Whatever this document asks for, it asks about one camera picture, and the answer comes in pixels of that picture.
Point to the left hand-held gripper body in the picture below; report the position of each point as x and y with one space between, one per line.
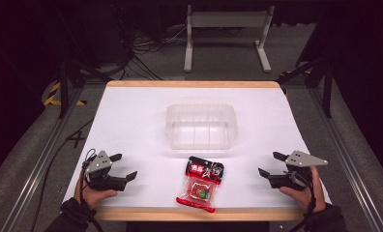
99 164

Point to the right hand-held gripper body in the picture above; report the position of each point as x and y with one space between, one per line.
304 159

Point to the yellow black hazard tape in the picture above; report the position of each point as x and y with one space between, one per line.
52 95

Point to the person's right hand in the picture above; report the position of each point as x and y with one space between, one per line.
310 196

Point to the black metal stand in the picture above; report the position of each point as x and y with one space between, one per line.
64 80
327 87

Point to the white metal stand frame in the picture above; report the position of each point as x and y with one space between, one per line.
228 19

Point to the person's left hand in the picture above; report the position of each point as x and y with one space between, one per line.
89 196

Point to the red snack packet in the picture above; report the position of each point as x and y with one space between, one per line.
200 187

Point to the aluminium floor rail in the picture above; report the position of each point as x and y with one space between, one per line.
347 161
41 161

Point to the clear plastic container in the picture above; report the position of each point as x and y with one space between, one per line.
200 127

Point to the black tape cross mark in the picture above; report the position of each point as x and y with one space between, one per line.
76 139

